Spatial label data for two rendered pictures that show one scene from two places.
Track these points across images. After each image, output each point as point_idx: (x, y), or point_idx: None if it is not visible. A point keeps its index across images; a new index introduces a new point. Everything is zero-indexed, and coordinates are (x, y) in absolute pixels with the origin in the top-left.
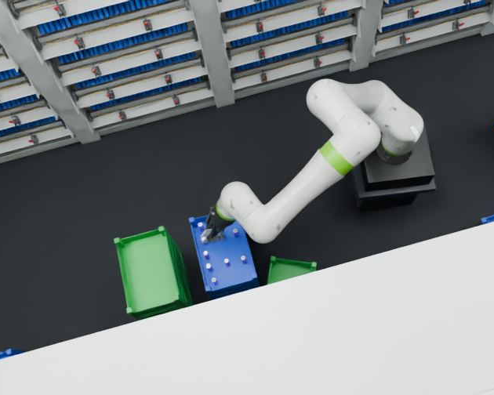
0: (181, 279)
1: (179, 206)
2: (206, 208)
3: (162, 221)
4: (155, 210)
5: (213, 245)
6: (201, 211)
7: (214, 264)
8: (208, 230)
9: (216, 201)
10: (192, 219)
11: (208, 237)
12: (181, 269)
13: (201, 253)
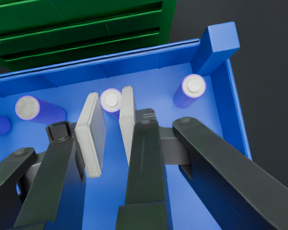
0: (45, 31)
1: (267, 52)
2: (258, 112)
3: (235, 16)
4: (261, 2)
5: (105, 143)
6: (251, 99)
7: (23, 142)
8: (129, 142)
9: (274, 134)
10: (227, 41)
11: (61, 142)
12: (98, 42)
13: (76, 91)
